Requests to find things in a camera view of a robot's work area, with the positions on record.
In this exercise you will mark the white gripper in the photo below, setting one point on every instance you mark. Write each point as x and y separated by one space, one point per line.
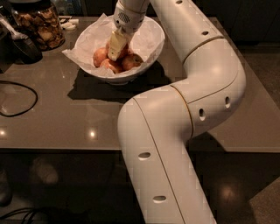
130 19

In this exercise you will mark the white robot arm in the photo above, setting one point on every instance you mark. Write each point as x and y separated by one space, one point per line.
154 126

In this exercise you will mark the white ceramic bowl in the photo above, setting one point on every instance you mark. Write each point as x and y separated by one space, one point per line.
151 38

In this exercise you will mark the right red-green apple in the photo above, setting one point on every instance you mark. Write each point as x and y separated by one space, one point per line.
131 60

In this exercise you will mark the small white items on table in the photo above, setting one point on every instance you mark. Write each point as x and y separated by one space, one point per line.
68 23

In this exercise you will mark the glass jar of dried slices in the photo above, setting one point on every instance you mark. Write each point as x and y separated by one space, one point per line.
40 20

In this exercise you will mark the black coffee machine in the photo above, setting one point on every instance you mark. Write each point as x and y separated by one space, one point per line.
23 48

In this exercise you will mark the white shoe under table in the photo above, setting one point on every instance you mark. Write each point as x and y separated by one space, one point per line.
44 171

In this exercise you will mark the white shoe at left edge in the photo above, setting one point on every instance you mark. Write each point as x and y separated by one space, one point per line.
5 190

